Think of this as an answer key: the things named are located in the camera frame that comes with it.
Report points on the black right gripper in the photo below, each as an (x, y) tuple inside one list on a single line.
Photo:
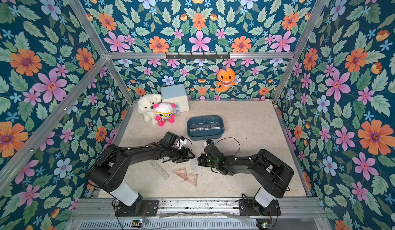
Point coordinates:
[(207, 160)]

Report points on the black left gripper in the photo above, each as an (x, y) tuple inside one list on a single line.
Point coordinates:
[(184, 157)]

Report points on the pink triangle set square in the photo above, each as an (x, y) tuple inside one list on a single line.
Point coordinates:
[(182, 173)]

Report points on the clear short ruler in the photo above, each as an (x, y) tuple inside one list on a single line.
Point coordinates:
[(160, 170)]

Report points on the pink small triangle square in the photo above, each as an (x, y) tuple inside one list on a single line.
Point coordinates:
[(192, 178)]

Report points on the teal plastic storage box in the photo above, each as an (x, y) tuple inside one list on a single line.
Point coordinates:
[(204, 135)]

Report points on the clear protractor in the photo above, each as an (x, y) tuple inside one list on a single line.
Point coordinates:
[(194, 164)]

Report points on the pink stencil ruler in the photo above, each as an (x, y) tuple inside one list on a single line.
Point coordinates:
[(206, 125)]

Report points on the clear stencil ruler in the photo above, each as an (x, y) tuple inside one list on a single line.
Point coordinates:
[(206, 122)]

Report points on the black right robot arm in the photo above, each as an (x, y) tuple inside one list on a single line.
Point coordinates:
[(273, 175)]

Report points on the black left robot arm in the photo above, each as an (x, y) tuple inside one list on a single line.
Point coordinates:
[(109, 170)]

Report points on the white blue storage box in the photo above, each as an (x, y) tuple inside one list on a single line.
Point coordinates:
[(177, 95)]

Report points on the pink white plush doll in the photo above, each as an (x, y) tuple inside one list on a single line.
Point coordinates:
[(165, 112)]

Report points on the white fluffy plush dog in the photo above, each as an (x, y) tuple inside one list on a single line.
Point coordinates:
[(145, 106)]

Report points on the orange shark plush toy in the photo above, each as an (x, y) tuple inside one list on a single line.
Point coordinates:
[(226, 79)]

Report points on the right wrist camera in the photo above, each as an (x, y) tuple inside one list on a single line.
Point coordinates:
[(210, 148)]

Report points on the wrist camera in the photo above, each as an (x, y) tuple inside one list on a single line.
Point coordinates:
[(210, 148), (172, 140)]

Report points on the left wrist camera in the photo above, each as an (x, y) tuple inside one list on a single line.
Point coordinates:
[(172, 140)]

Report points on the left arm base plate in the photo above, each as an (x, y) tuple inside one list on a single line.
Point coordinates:
[(141, 208)]

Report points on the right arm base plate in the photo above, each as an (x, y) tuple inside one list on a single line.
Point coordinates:
[(252, 208)]

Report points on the black wall hook rail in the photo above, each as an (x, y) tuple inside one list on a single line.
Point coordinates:
[(193, 56)]

